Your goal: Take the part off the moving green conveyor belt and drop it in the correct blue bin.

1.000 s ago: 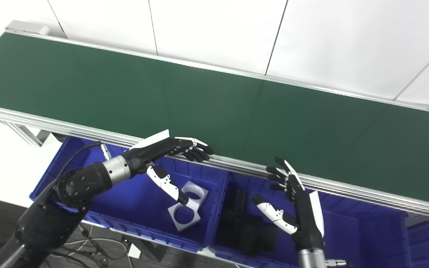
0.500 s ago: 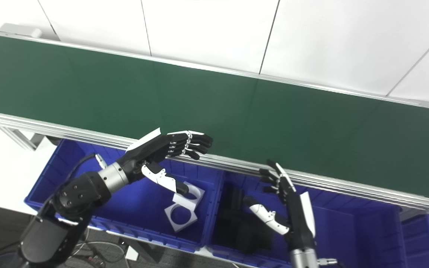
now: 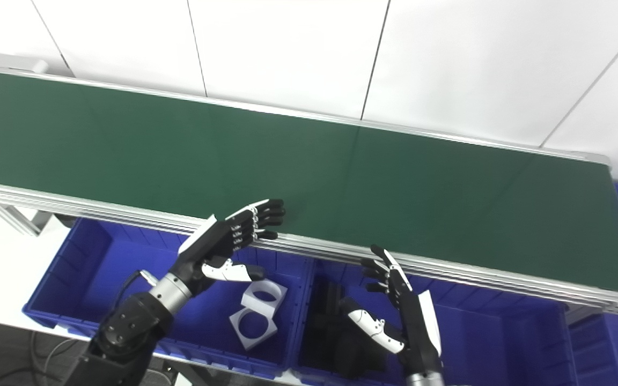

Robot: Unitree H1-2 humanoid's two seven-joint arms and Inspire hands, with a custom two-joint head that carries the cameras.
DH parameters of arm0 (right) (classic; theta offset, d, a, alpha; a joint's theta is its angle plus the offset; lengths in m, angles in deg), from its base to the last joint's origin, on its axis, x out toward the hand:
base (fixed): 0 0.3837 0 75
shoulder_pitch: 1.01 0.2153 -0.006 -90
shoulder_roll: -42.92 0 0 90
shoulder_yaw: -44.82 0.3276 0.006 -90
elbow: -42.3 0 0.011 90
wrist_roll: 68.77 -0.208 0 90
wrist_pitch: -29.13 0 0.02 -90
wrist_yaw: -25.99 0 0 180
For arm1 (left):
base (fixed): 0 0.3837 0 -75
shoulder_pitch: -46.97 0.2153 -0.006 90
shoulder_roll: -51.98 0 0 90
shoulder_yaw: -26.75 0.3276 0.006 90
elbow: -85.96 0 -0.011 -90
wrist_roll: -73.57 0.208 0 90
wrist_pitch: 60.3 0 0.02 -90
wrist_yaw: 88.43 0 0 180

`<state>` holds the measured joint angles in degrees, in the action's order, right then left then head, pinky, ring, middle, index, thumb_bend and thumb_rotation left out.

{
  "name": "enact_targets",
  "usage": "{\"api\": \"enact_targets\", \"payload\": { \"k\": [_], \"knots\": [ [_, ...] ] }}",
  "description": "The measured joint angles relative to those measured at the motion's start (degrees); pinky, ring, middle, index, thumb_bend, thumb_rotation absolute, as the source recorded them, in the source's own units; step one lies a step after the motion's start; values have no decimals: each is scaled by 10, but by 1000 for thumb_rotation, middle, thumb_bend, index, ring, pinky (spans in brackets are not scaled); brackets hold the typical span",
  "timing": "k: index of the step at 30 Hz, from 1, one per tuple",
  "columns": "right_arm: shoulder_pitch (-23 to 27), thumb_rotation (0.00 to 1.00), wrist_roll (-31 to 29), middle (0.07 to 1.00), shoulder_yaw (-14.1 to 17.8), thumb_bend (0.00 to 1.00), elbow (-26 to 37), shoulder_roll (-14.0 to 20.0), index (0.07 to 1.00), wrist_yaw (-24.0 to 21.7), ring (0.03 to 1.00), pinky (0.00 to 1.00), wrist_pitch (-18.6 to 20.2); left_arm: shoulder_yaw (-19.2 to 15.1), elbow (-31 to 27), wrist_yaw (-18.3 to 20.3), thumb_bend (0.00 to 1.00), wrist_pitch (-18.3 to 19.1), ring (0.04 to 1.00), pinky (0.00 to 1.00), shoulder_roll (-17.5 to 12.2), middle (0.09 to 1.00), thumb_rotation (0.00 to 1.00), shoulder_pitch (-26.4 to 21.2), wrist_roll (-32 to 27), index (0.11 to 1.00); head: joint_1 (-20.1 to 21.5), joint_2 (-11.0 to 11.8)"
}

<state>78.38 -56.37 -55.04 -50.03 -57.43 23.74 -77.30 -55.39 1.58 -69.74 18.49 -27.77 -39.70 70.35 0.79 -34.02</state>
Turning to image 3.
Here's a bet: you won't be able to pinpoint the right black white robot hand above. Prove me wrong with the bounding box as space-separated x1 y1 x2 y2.
340 244 444 376

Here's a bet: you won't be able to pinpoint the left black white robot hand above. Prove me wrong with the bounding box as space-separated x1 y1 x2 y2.
172 198 286 299

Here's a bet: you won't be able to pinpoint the white square part round hole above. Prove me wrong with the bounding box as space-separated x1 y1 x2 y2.
241 279 289 320
229 307 279 351

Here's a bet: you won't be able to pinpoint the blue plastic bin black parts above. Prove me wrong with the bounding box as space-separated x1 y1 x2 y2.
290 257 579 386

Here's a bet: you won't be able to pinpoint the green conveyor belt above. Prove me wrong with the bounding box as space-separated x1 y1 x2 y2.
0 63 618 321
0 71 618 296

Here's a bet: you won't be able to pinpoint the blue plastic bin white parts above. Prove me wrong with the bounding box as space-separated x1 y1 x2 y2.
22 217 316 380

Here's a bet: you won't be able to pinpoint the aluminium conveyor leg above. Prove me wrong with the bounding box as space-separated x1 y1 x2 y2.
0 201 56 237

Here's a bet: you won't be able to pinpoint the grey conveyor end box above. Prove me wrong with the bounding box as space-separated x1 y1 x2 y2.
0 53 50 75

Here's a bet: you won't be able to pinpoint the black parts pile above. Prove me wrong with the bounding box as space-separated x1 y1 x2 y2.
308 280 396 379

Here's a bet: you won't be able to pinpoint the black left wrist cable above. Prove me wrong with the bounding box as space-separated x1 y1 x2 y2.
97 269 158 334

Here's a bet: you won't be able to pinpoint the floor cables bundle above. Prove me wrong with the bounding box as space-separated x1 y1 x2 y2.
0 316 82 386

